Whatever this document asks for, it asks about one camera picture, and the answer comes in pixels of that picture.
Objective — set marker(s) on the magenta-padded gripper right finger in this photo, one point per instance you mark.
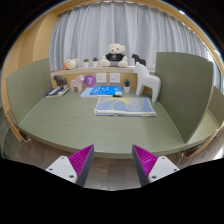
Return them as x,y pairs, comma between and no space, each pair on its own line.
145,159

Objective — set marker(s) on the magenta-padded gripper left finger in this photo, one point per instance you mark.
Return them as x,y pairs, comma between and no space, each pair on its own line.
81,159

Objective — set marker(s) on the blue towel with yellow print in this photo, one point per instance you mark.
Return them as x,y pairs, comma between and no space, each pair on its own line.
123,106

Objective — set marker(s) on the light blue book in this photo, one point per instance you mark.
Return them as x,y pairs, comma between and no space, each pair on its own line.
85,92

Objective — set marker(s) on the spiky potted plant, white pot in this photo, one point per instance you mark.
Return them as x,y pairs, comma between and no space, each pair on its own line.
126,88

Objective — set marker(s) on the bright blue book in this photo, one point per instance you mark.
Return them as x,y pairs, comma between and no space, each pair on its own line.
106,90

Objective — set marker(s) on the pink horse figure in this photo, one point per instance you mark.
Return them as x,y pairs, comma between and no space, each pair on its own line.
77,83

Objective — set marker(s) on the round purple number sign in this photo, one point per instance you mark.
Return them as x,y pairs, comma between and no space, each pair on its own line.
90,80

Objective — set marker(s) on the large white horse figure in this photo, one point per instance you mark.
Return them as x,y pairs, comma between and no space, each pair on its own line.
146,80

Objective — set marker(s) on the dark grey horse figure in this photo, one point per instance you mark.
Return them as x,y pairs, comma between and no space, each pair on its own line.
60,81

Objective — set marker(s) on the curved wooden ledge shelf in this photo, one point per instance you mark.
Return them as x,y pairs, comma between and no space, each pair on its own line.
90,70

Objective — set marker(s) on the small potted plant, white pot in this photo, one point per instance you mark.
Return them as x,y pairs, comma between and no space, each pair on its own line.
86,64
95,63

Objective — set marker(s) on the small cream plush toy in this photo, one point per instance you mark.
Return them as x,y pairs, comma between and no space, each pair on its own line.
71,63

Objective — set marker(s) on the black horse figure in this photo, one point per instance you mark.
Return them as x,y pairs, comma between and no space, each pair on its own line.
139,60

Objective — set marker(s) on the cream teddy bear, black shirt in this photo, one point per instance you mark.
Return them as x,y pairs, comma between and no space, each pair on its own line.
114,57

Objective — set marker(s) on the white curtain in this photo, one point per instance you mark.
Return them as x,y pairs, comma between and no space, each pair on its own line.
133,30

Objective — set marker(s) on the white wall socket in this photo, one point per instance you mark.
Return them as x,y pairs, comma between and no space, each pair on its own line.
101,77
115,77

